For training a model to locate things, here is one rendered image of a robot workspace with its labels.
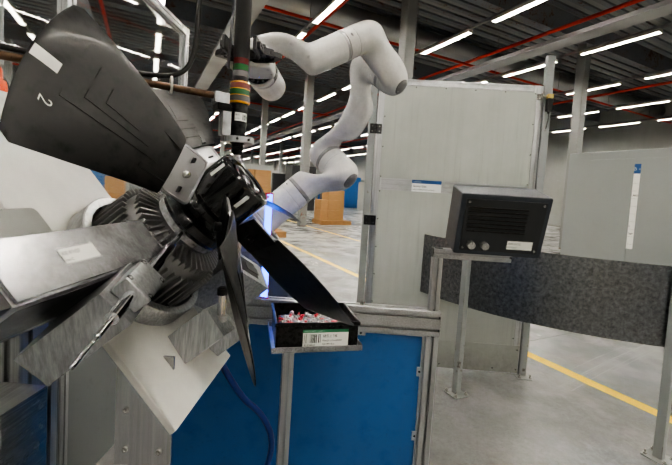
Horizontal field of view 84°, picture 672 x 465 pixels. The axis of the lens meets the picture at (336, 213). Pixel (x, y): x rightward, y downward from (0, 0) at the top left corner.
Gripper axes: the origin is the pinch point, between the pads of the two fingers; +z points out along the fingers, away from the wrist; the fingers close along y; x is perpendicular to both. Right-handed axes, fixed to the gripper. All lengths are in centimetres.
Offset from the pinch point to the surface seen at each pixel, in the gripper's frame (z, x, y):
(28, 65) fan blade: 38.5, -17.8, 12.0
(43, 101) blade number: 37.6, -21.5, 11.0
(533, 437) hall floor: -111, -150, -128
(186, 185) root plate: 16.8, -30.2, 3.2
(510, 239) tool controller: -32, -41, -73
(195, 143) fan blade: 5.0, -21.7, 6.9
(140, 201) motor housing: 15.6, -33.5, 11.7
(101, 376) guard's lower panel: -64, -110, 70
